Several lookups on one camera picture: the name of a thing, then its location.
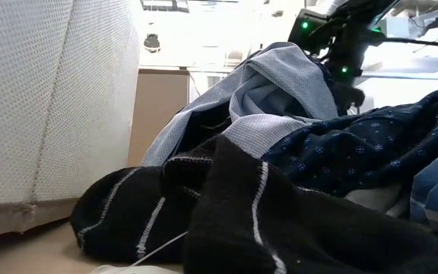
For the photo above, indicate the black round ceiling fixture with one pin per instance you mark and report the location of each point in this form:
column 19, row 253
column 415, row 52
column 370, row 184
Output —
column 152, row 42

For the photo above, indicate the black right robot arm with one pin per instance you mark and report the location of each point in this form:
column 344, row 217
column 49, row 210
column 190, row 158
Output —
column 356, row 15

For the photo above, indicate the navy dotted garment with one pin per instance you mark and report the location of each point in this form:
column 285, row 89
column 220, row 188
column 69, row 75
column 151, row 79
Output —
column 356, row 152

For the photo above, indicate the cardboard box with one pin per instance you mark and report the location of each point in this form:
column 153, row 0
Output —
column 158, row 114
column 32, row 114

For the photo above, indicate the lower cardboard box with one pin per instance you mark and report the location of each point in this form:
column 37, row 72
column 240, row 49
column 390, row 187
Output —
column 32, row 114

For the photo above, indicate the grey sock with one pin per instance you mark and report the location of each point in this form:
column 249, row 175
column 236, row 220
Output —
column 375, row 199

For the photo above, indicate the upper cardboard box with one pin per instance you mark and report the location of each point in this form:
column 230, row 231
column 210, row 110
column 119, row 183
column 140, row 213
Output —
column 158, row 114

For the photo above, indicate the grey horizontal beam with lights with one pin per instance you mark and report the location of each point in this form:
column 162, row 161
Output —
column 413, row 76

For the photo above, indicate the black sock with white stripes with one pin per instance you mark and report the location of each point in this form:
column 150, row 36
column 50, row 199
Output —
column 223, row 228

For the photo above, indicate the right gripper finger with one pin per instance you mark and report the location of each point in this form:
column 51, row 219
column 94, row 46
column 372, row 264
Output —
column 350, row 97

